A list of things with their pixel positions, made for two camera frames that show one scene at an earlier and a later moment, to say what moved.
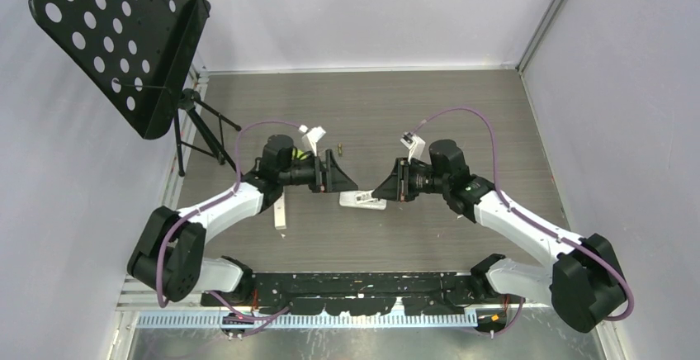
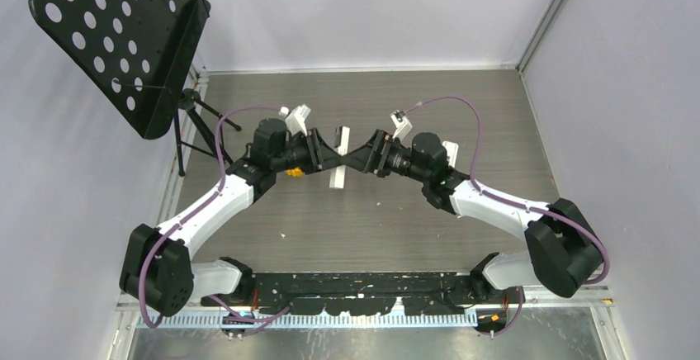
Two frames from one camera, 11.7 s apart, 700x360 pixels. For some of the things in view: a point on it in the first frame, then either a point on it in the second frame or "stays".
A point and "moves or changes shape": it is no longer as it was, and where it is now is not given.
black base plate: x=357 y=293 stays
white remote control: x=280 y=213 moves or changes shape
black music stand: x=133 y=29 stays
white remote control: x=361 y=199 -> x=337 y=179
